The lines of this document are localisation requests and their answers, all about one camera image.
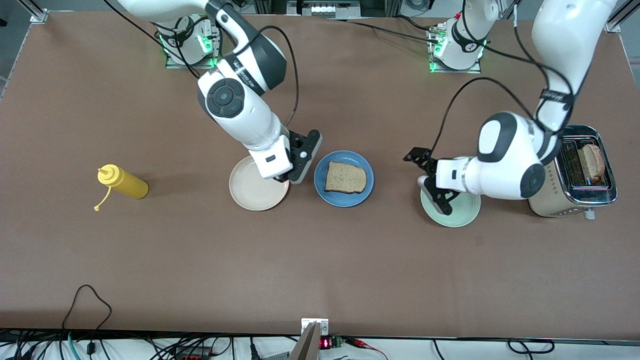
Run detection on black box with white label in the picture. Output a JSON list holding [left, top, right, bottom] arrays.
[[287, 0, 362, 19]]

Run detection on thin black looped cable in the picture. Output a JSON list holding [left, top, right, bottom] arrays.
[[62, 284, 112, 346]]

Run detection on short black base cable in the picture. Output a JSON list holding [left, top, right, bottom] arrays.
[[395, 14, 445, 33]]

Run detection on teal cable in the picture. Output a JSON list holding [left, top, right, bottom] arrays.
[[66, 331, 82, 360]]

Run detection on bread slice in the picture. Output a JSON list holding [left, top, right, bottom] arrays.
[[324, 161, 368, 195], [580, 143, 607, 182]]

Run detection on red clip leads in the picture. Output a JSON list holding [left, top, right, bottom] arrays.
[[344, 337, 390, 360]]

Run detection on blue plate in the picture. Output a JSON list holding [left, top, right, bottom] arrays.
[[314, 150, 375, 208]]

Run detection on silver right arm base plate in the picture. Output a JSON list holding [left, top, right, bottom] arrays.
[[165, 14, 221, 70]]

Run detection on cream and chrome toaster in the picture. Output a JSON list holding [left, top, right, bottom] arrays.
[[528, 124, 619, 221]]

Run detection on pale green plate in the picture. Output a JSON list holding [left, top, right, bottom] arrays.
[[420, 186, 482, 229]]

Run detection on grey camera mount pole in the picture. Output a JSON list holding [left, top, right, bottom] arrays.
[[289, 322, 322, 360]]

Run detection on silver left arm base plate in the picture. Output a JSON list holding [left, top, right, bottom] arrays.
[[428, 24, 484, 75]]

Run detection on yellow squeeze bottle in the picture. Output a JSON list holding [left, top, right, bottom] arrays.
[[93, 164, 150, 212]]

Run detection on long black base cable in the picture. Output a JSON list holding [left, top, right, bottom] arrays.
[[330, 19, 440, 44]]

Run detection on coiled black cable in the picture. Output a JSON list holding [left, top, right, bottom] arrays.
[[507, 338, 556, 355]]

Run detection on beige plate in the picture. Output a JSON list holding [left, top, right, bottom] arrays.
[[229, 155, 290, 212]]

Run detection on silver table edge bracket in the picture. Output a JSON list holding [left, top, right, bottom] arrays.
[[301, 318, 330, 337]]

